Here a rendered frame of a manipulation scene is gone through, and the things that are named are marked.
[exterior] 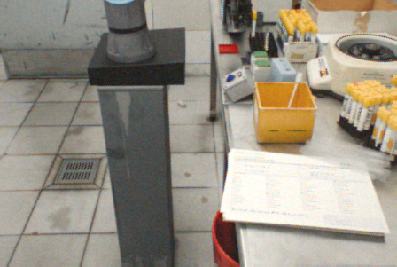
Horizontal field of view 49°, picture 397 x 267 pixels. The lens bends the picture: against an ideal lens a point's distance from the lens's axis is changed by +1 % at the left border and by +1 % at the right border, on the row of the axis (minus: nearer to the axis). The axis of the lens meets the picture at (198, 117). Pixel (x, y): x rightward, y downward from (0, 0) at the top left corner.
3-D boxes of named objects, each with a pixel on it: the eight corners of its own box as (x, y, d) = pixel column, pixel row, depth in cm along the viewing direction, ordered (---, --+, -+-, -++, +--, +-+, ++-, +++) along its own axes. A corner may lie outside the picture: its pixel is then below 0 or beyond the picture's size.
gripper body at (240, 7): (229, 26, 152) (231, 1, 141) (228, 7, 156) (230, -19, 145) (251, 26, 152) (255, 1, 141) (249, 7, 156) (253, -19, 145)
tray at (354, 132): (356, 141, 106) (358, 132, 105) (335, 121, 114) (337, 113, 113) (416, 129, 111) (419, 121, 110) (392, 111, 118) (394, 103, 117)
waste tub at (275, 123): (252, 114, 117) (254, 82, 112) (302, 115, 117) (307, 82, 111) (256, 144, 105) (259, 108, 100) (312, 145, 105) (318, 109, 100)
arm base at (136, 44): (106, 66, 129) (100, 34, 123) (108, 46, 141) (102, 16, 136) (158, 59, 130) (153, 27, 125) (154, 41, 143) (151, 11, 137)
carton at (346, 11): (296, 27, 173) (301, -12, 165) (369, 27, 173) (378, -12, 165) (311, 52, 152) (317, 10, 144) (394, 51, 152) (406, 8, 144)
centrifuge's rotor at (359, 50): (336, 56, 136) (340, 34, 132) (389, 58, 134) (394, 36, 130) (343, 78, 123) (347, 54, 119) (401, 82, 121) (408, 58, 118)
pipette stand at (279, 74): (263, 90, 129) (267, 58, 124) (286, 88, 130) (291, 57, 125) (273, 106, 121) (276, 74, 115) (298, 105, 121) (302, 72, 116)
